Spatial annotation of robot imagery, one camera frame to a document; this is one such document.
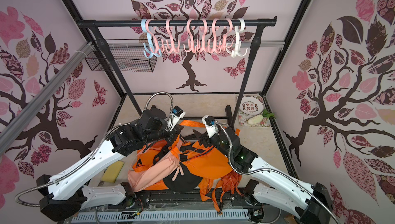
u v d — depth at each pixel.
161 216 0.70
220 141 0.53
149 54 0.56
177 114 0.54
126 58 0.80
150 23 0.48
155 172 0.71
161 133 0.53
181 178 0.77
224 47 0.57
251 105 1.13
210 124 0.58
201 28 0.88
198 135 0.61
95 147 0.90
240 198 0.74
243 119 1.04
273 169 0.48
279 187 0.46
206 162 0.79
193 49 0.55
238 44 0.54
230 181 0.73
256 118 1.00
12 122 0.52
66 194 0.39
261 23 0.49
